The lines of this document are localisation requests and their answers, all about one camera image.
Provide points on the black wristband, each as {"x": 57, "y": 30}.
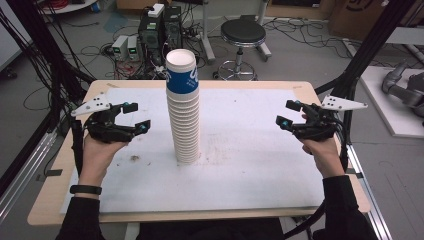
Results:
{"x": 86, "y": 189}

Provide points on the stack of paper cups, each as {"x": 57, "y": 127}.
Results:
{"x": 183, "y": 126}

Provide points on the person's right hand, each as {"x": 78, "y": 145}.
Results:
{"x": 325, "y": 156}

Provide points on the aluminium rail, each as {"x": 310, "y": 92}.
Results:
{"x": 373, "y": 206}
{"x": 23, "y": 166}

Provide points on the white box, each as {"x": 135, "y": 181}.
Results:
{"x": 156, "y": 10}

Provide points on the white platform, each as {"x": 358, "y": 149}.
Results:
{"x": 383, "y": 113}

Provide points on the cardboard box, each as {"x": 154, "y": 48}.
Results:
{"x": 350, "y": 20}

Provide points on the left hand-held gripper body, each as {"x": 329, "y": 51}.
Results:
{"x": 106, "y": 128}

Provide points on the person's left hand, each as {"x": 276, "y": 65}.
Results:
{"x": 95, "y": 160}

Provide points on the black tape piece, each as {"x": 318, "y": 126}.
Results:
{"x": 53, "y": 172}
{"x": 355, "y": 173}

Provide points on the wooden table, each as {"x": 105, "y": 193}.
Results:
{"x": 50, "y": 203}

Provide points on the grey metal stand leg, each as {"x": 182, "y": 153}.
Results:
{"x": 206, "y": 36}
{"x": 263, "y": 46}

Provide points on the black metal frame post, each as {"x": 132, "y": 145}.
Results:
{"x": 370, "y": 46}

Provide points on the black round stool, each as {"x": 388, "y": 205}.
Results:
{"x": 243, "y": 31}

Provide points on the black computer tower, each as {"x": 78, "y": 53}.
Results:
{"x": 151, "y": 40}
{"x": 173, "y": 28}

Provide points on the person's dark lap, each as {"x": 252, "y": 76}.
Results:
{"x": 210, "y": 231}

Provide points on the grey power supply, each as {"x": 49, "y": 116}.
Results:
{"x": 133, "y": 48}
{"x": 119, "y": 46}

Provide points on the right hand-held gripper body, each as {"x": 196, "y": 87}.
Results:
{"x": 320, "y": 128}

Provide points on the white table mat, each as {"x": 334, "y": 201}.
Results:
{"x": 240, "y": 173}

